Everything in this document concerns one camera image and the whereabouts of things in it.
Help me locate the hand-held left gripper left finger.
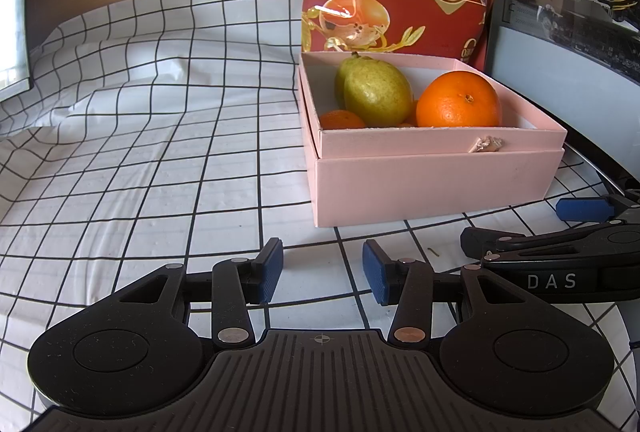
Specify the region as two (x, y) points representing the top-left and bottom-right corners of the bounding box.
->
(116, 237), (285, 347)

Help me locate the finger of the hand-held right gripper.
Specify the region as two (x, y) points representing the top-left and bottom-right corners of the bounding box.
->
(460, 225), (612, 264)
(556, 192), (640, 226)

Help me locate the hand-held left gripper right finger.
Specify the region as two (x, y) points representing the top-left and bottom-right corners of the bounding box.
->
(362, 239), (532, 347)

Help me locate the pink cardboard box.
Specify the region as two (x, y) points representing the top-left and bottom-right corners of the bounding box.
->
(295, 51), (568, 229)

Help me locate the orange with green stem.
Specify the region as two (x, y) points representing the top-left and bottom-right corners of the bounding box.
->
(320, 109), (367, 129)

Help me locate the green pear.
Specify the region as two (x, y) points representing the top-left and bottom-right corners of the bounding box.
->
(334, 60), (358, 108)
(343, 52), (414, 125)

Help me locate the white black grid tablecloth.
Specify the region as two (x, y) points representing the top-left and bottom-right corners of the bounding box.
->
(0, 0), (640, 432)

